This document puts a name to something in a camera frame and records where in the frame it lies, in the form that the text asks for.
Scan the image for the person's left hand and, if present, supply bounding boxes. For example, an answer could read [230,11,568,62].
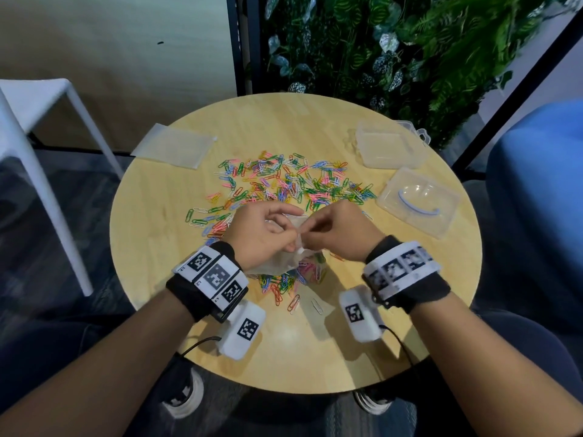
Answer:
[222,200,305,273]

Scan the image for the person's right hand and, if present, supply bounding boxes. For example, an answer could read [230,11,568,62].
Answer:
[298,200,387,263]

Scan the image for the translucent plastic bag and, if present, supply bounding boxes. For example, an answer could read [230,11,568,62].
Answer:
[248,213,329,277]

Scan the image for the pile of coloured paper clips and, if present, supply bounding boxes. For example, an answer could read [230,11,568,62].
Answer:
[184,151,379,314]

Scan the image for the stack of plastic bags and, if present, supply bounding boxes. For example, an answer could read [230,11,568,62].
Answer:
[131,123,219,171]

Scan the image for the person's right forearm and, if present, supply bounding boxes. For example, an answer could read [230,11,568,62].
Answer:
[409,293,583,437]

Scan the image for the person's left forearm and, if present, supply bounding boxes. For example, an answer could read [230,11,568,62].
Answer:
[0,288,197,437]

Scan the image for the round wooden table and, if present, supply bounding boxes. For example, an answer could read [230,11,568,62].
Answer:
[109,92,483,396]

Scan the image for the person's right shoe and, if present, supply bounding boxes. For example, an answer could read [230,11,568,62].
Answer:
[353,388,395,416]

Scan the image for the person's shoe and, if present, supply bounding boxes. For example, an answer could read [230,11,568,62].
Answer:
[162,367,206,420]
[353,388,395,416]

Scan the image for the person's left shoe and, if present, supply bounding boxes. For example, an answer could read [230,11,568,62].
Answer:
[162,367,206,420]

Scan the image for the person's dark trousers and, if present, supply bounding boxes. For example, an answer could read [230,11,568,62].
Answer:
[0,309,583,437]

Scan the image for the black left wristband with markers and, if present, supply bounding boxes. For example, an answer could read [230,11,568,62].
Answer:
[165,240,250,324]

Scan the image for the black wristband with markers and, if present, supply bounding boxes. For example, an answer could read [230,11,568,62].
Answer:
[165,240,250,324]
[362,235,452,314]

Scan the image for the black right wristband with markers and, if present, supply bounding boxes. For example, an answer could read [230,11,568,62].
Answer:
[362,235,452,314]

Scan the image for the clear plastic lid blue band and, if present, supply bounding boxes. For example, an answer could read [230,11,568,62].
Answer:
[376,167,462,240]

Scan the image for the clear plastic box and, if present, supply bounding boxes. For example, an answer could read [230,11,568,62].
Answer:
[354,120,432,171]

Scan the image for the blue armchair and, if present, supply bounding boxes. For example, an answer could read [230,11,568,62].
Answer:
[485,100,583,333]

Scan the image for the white chair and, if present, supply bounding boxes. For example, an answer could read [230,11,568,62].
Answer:
[0,78,124,297]

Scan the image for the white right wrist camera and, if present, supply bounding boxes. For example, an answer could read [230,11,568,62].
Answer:
[338,285,386,344]

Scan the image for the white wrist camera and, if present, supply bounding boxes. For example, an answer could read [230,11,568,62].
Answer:
[338,285,386,344]
[215,299,267,362]

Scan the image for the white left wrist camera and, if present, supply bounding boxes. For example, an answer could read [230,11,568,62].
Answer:
[215,299,267,362]

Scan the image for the black left camera cable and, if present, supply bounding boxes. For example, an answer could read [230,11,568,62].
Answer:
[180,335,223,358]

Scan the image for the black camera cable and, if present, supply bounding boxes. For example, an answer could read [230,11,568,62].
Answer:
[380,325,418,367]
[180,335,223,358]

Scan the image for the black right camera cable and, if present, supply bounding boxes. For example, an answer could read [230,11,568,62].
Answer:
[380,325,418,367]

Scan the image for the green plant wall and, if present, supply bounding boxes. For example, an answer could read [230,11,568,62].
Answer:
[259,0,583,151]

